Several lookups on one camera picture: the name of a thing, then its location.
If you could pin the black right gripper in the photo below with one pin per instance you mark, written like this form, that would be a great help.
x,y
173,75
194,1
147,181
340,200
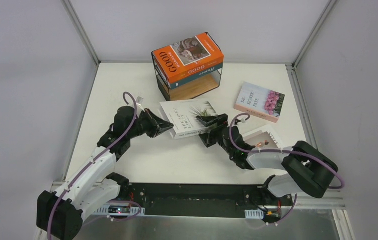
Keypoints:
x,y
213,131

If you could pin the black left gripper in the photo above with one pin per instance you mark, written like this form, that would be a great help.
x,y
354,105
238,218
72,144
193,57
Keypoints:
x,y
153,124

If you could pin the white Singularity book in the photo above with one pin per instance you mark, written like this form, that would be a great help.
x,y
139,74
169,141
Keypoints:
x,y
183,115

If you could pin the teal Humor book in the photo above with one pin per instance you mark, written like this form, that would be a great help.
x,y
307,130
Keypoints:
x,y
215,72

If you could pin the white Style magazine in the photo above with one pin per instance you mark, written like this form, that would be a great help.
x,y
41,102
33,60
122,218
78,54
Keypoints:
x,y
265,137

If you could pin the orange Good Morning book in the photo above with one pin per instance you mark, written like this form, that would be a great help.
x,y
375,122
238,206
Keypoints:
x,y
186,58

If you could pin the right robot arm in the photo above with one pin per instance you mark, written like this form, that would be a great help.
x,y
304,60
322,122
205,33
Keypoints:
x,y
307,170

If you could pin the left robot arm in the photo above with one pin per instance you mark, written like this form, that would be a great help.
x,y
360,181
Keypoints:
x,y
62,213

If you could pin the pink floral Designer Fate book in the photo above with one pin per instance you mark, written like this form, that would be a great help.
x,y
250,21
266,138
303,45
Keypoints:
x,y
260,102

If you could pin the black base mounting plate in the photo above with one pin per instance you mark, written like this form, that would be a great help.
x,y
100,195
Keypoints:
x,y
202,200

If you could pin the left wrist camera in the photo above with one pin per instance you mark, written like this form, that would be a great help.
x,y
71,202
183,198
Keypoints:
x,y
139,104

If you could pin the black wire wooden shelf rack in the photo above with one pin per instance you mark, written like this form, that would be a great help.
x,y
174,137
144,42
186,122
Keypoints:
x,y
188,91

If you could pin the aluminium frame rail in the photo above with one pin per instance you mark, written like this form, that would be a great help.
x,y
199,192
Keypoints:
x,y
121,208

